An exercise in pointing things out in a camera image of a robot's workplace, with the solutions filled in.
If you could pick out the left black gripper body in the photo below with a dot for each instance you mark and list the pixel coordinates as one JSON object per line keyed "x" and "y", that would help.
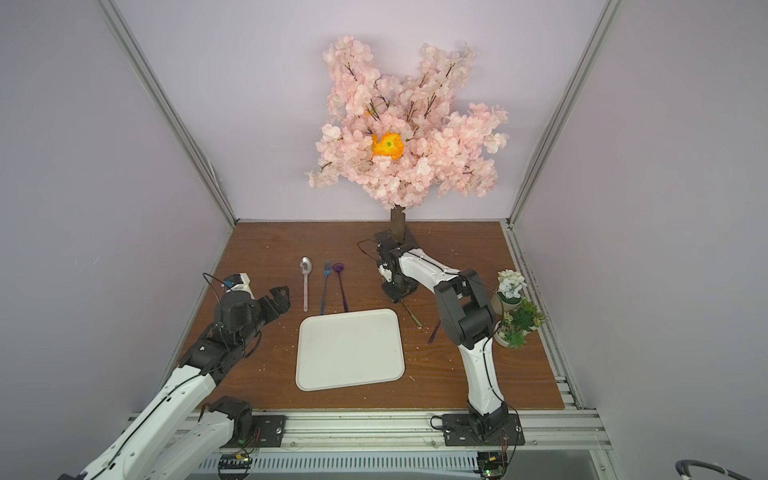
{"x": 267, "y": 303}

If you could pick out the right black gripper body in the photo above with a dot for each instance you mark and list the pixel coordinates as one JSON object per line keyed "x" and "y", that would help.
{"x": 395, "y": 285}

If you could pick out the purple spoon thin handle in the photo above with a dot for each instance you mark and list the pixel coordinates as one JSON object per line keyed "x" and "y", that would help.
{"x": 338, "y": 269}

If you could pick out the dark purple spoon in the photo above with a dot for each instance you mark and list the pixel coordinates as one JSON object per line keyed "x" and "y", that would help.
{"x": 434, "y": 333}

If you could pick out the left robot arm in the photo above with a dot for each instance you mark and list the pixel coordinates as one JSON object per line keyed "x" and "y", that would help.
{"x": 178, "y": 429}

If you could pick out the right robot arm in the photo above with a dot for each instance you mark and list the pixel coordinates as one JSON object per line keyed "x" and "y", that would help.
{"x": 468, "y": 320}

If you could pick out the blue fork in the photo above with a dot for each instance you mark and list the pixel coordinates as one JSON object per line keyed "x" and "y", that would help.
{"x": 327, "y": 270}

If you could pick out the dark square tree base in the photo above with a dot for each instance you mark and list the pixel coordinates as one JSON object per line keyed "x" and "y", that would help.
{"x": 386, "y": 241}

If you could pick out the white square tray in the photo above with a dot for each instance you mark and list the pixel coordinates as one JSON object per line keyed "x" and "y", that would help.
{"x": 349, "y": 349}

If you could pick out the pink cherry blossom tree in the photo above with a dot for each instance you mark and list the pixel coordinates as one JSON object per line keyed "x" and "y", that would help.
{"x": 400, "y": 138}

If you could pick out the white flower pot plant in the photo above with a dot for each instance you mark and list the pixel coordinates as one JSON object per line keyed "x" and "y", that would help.
{"x": 509, "y": 292}

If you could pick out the green succulent pot plant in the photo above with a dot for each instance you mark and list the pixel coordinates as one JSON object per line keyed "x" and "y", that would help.
{"x": 517, "y": 324}

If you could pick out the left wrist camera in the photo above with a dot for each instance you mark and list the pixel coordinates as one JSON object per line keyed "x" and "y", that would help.
{"x": 237, "y": 282}

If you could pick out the silver spoon pink handle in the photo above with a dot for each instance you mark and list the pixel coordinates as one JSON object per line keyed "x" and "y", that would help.
{"x": 306, "y": 268}

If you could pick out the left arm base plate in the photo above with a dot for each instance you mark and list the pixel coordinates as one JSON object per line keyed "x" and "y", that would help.
{"x": 258, "y": 431}

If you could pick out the aluminium front rail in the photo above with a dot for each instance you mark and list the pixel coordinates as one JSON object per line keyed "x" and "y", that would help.
{"x": 410, "y": 430}

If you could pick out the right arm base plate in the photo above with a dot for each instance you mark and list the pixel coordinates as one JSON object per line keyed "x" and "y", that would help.
{"x": 465, "y": 430}

